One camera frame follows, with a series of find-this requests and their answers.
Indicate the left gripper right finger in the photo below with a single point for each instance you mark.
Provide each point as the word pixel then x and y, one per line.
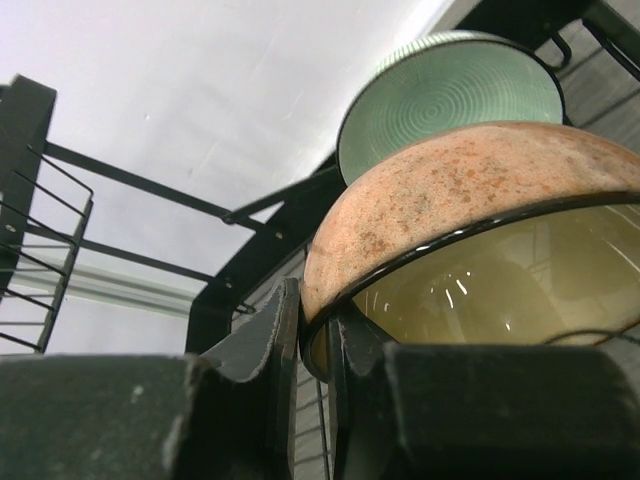
pixel 477 412

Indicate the light green bowl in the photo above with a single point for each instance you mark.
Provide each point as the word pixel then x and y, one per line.
pixel 440 82

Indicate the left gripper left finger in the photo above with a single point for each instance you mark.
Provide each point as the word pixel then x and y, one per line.
pixel 228 413

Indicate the black wire dish rack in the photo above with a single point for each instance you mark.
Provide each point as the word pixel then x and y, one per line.
pixel 164 164

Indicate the brown bowl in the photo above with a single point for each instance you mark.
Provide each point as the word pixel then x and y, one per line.
pixel 505 233

